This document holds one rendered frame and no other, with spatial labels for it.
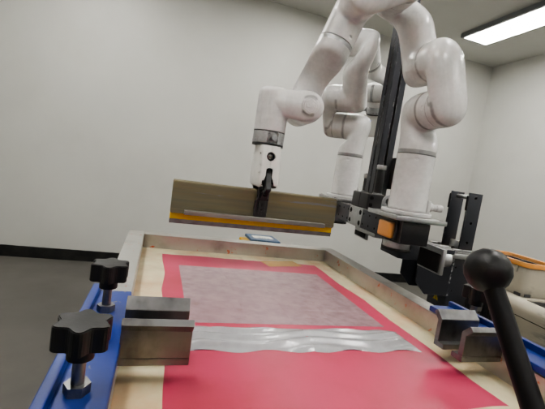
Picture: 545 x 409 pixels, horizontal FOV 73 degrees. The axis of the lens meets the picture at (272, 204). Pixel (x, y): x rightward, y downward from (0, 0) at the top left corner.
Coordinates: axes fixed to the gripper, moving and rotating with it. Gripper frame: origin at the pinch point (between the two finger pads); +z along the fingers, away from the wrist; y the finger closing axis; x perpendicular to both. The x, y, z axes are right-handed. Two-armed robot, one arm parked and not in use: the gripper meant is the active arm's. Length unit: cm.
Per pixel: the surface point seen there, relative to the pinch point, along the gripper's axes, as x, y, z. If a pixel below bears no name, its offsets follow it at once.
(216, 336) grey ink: 13.7, -38.5, 14.2
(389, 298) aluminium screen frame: -25.2, -22.0, 13.5
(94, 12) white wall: 100, 322, -133
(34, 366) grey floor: 74, 123, 110
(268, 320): 4.2, -31.5, 14.8
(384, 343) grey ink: -11.9, -40.1, 14.3
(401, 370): -11, -47, 15
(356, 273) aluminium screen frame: -25.2, -7.7, 12.5
